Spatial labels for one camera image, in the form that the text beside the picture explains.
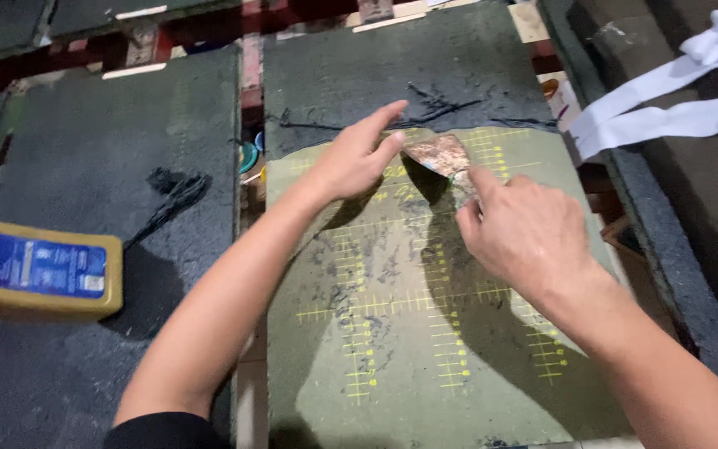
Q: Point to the person's right hand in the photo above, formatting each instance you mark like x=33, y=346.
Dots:
x=530, y=237

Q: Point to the person's left hand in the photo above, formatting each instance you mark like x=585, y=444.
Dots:
x=346, y=165

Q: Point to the person's left fingers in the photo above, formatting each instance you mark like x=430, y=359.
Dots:
x=379, y=125

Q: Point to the rusty metal scraper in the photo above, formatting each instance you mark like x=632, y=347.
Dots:
x=441, y=156

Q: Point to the pale wooden stick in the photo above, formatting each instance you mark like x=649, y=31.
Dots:
x=141, y=12
x=390, y=22
x=134, y=70

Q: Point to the teal round lid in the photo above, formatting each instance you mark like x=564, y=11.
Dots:
x=247, y=157

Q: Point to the green mat with yellow grid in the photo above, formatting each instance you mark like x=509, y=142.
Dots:
x=396, y=299

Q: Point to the white bottle with brown cap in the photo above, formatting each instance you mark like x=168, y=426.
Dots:
x=559, y=103

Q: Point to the white cloth strips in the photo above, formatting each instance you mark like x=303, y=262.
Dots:
x=658, y=115

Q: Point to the grey slab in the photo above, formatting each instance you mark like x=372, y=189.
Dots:
x=695, y=206

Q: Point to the yellow can with blue label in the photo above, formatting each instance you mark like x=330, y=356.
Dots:
x=35, y=268

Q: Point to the black sleeve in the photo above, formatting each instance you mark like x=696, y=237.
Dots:
x=166, y=433

